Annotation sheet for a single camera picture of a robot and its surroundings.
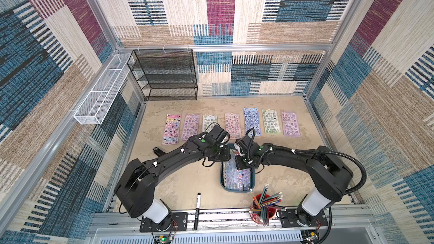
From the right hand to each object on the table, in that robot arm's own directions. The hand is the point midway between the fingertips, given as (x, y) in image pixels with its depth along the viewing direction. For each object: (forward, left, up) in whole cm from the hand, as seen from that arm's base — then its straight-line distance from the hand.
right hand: (239, 167), depth 89 cm
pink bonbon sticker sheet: (+26, +3, +1) cm, 26 cm away
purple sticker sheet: (+26, +28, +1) cm, 38 cm away
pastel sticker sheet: (-7, +3, +2) cm, 8 cm away
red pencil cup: (-20, -7, +7) cm, 22 cm away
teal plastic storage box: (-9, -5, +3) cm, 11 cm away
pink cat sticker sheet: (+23, +39, 0) cm, 46 cm away
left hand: (0, +5, +11) cm, 12 cm away
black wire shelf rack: (+54, +44, +20) cm, 72 cm away
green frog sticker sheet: (+30, -22, 0) cm, 37 cm away
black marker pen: (-20, +20, +1) cm, 29 cm away
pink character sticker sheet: (+27, -33, 0) cm, 43 cm away
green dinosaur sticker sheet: (+30, +18, +1) cm, 35 cm away
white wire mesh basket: (+13, +62, +35) cm, 73 cm away
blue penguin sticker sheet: (+30, -10, 0) cm, 31 cm away
